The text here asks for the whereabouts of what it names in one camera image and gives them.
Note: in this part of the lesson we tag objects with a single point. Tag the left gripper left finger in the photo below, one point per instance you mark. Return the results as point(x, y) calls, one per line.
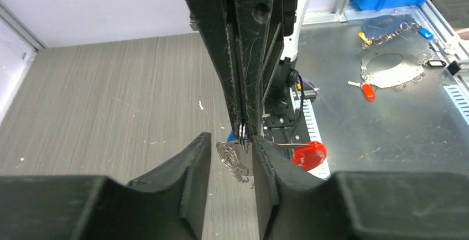
point(167, 202)

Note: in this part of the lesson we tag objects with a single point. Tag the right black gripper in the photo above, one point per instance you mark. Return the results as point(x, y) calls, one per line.
point(259, 41)

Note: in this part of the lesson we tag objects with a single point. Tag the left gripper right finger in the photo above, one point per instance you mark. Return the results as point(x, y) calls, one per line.
point(364, 205)

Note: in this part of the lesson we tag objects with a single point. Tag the red handled metal keyring holder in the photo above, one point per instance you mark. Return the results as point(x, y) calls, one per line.
point(255, 161)

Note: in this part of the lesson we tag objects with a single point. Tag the blue tagged key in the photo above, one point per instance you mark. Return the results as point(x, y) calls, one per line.
point(231, 137)

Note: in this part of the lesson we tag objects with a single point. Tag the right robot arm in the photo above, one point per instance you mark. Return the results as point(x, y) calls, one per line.
point(283, 73)

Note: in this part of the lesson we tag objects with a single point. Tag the grey metal keyring holder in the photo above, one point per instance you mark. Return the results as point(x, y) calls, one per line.
point(408, 69)

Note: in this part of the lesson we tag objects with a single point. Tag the red tagged key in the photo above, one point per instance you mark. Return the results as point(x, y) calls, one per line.
point(367, 90)

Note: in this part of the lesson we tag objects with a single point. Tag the yellow key on holder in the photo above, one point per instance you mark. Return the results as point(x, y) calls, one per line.
point(366, 43)

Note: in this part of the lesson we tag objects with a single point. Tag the blue tag on holder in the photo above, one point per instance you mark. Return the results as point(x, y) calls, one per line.
point(426, 34)

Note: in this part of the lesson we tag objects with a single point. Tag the black tagged key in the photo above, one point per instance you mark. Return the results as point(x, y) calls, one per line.
point(436, 63)

